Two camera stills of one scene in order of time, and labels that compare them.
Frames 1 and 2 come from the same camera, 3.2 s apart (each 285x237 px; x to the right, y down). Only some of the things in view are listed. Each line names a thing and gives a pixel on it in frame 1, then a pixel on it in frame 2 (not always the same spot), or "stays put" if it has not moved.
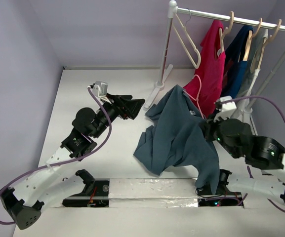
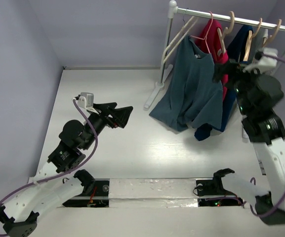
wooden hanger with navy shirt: (250, 36) stays put
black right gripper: (209, 130) -> (232, 69)
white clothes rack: (248, 103) stays put
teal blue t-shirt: (178, 137) -> (195, 97)
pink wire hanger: (196, 98) -> (205, 38)
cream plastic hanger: (192, 43) -> (164, 57)
